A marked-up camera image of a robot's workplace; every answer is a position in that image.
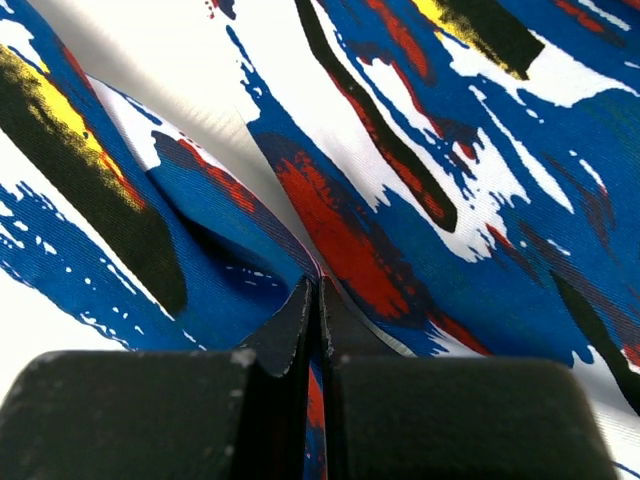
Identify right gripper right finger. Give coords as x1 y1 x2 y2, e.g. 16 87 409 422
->
319 279 616 479

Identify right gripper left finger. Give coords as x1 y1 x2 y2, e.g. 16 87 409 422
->
1 280 313 479

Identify blue patterned trousers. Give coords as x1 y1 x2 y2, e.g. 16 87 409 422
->
1 1 639 479

